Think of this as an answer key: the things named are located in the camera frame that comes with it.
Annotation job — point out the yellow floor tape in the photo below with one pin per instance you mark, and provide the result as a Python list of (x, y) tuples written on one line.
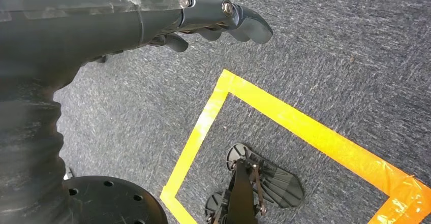
[(303, 126)]

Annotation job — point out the black round perforated plate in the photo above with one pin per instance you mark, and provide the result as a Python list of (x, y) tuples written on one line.
[(111, 202)]

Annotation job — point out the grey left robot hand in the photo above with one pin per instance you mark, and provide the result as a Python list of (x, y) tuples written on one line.
[(84, 24)]

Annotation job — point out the black robot foot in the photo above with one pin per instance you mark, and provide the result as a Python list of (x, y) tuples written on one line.
[(279, 185)]

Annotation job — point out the white flat plate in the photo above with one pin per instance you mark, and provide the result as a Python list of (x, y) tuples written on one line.
[(68, 174)]

